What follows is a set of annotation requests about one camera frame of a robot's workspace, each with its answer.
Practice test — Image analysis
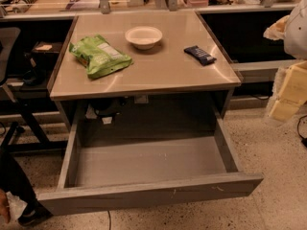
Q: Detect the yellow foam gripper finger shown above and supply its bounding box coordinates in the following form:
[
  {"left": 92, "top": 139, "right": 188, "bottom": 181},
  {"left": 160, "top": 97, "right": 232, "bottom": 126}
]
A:
[{"left": 268, "top": 60, "right": 307, "bottom": 123}]

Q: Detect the dark blue rxbar wrapper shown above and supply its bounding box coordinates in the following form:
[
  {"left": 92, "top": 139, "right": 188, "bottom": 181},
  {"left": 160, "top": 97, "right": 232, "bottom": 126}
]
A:
[{"left": 184, "top": 45, "right": 216, "bottom": 66}]

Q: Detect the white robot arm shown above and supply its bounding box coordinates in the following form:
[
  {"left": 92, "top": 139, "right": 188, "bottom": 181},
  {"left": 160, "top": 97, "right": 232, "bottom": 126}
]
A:
[{"left": 264, "top": 0, "right": 307, "bottom": 125}]

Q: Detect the grey open drawer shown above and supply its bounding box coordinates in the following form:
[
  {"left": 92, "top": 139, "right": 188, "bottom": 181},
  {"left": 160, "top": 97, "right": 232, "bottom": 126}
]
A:
[{"left": 39, "top": 111, "right": 263, "bottom": 215}]

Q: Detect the grey metal cabinet table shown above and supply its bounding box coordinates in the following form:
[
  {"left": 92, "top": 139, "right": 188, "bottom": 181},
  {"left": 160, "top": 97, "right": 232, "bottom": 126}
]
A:
[{"left": 50, "top": 11, "right": 241, "bottom": 127}]

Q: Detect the white paper bowl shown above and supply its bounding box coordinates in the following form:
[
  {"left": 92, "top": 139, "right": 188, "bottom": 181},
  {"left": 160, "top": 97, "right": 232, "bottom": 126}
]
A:
[{"left": 125, "top": 26, "right": 162, "bottom": 50}]

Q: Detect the green chip bag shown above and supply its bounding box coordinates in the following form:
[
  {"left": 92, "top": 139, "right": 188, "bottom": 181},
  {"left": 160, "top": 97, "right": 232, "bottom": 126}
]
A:
[{"left": 69, "top": 34, "right": 132, "bottom": 80}]

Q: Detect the black box under bench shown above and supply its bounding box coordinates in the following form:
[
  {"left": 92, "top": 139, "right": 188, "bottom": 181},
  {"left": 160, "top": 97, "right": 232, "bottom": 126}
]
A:
[{"left": 31, "top": 41, "right": 62, "bottom": 70}]

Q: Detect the black office chair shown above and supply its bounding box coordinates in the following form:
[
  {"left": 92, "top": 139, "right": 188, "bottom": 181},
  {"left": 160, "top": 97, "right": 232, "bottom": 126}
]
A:
[{"left": 0, "top": 27, "right": 67, "bottom": 153}]

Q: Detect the black shoe of person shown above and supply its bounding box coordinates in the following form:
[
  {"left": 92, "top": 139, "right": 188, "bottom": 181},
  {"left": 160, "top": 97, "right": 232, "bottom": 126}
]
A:
[{"left": 17, "top": 205, "right": 52, "bottom": 226}]

